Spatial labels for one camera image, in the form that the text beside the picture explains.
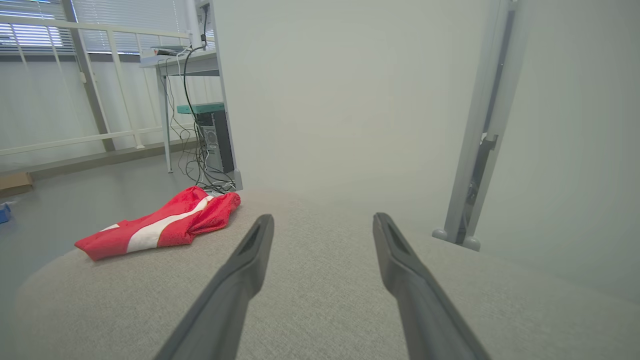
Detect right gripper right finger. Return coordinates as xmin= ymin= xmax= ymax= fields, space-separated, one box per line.
xmin=372 ymin=212 xmax=491 ymax=360

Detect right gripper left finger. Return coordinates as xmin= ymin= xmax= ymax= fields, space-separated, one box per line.
xmin=155 ymin=214 xmax=275 ymax=360

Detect red shorts with white stripe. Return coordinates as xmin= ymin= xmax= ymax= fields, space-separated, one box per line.
xmin=74 ymin=186 xmax=242 ymax=262

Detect black computer tower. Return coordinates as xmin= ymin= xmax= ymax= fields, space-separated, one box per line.
xmin=195 ymin=111 xmax=236 ymax=175

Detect white metal railing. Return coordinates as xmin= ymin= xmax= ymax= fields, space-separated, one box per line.
xmin=0 ymin=15 xmax=201 ymax=157

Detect white desk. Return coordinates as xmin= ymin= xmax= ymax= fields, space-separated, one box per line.
xmin=139 ymin=47 xmax=222 ymax=174

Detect brown cardboard box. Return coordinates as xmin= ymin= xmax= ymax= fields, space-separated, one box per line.
xmin=0 ymin=172 xmax=34 ymax=198

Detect grey window column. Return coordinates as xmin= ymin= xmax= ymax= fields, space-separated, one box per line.
xmin=60 ymin=0 xmax=116 ymax=152

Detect flat device on desk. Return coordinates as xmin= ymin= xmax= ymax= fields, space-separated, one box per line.
xmin=150 ymin=45 xmax=193 ymax=57

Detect white monitor stand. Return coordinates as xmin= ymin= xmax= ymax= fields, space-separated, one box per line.
xmin=186 ymin=0 xmax=217 ymax=51

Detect white window blinds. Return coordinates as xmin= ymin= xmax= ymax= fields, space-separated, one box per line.
xmin=0 ymin=0 xmax=201 ymax=55

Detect tangled black cables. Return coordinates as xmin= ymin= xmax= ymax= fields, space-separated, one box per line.
xmin=159 ymin=5 xmax=237 ymax=195

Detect grey partition post with feet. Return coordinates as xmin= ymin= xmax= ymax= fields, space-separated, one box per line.
xmin=432 ymin=0 xmax=518 ymax=252

